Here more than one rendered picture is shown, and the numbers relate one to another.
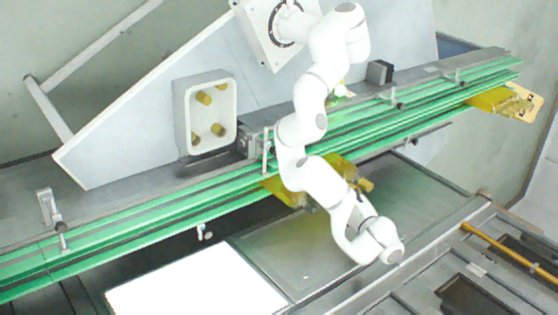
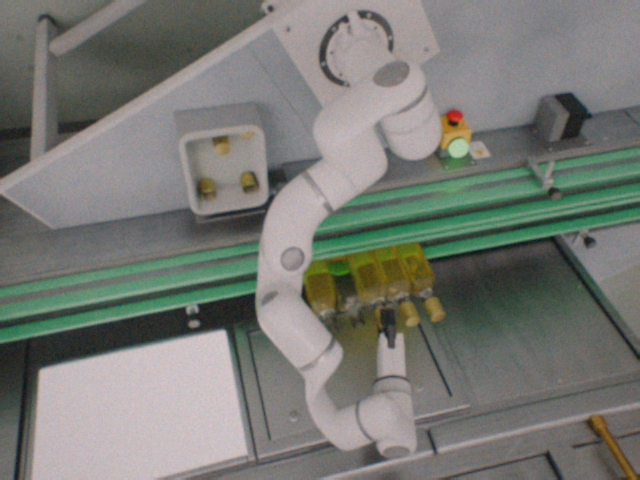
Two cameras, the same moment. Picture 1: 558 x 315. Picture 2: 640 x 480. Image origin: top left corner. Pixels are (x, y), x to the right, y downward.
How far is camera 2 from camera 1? 0.63 m
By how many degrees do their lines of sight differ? 23
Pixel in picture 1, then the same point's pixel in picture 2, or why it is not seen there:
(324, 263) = not seen: hidden behind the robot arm
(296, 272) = (286, 407)
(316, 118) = (283, 254)
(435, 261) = (509, 462)
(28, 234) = not seen: outside the picture
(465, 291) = not seen: outside the picture
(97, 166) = (66, 205)
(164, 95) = (164, 129)
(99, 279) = (53, 341)
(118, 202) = (80, 260)
